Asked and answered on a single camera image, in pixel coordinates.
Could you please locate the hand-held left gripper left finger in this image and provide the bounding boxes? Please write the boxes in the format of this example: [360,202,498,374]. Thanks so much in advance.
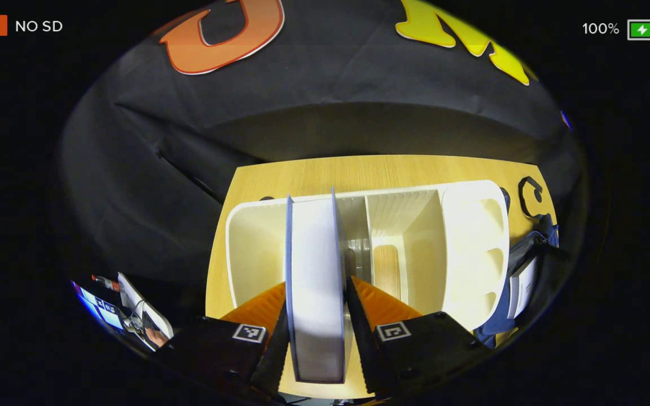
[159,281,292,398]

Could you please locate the blue schoolbag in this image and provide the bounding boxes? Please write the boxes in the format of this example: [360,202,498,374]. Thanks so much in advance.
[473,176,561,348]

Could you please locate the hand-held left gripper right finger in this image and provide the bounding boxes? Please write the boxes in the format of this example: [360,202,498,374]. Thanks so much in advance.
[346,275,492,398]

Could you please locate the blue-grey cover book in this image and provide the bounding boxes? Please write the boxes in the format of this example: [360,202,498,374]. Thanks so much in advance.
[284,188,349,384]

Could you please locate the black backdrop cloth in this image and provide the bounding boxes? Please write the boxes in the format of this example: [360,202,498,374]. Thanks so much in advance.
[60,0,585,316]

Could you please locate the white flat device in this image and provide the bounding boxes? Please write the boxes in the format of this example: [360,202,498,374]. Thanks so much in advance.
[117,272,174,339]

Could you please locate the cream plastic bookshelf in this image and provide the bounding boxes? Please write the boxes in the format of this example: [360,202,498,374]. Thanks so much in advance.
[225,179,511,339]

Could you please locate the lit computer screen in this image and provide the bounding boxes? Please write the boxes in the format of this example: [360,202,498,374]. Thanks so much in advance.
[71,280,128,333]

